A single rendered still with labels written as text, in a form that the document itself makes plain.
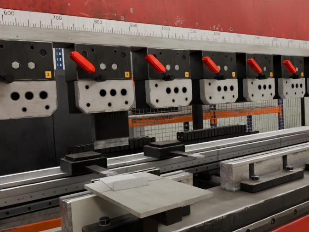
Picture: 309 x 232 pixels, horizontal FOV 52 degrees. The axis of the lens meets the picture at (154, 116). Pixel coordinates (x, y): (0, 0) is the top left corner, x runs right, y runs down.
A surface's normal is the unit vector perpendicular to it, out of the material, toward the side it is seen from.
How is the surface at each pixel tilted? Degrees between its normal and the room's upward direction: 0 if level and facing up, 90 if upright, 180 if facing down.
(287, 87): 90
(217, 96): 90
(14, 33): 90
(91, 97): 90
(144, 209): 0
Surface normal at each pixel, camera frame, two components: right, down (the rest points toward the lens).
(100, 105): 0.56, 0.01
